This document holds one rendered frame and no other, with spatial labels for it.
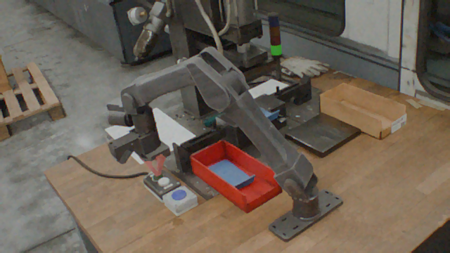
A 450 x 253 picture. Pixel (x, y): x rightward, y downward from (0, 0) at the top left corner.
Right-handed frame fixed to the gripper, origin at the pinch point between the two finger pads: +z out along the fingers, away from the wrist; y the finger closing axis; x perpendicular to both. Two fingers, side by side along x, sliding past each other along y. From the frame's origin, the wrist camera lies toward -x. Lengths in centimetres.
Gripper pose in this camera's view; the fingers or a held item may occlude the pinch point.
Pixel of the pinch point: (157, 172)
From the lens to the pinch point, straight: 133.4
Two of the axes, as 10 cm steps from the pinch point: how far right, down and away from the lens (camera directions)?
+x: 7.9, -4.0, 4.6
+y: 6.0, 3.4, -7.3
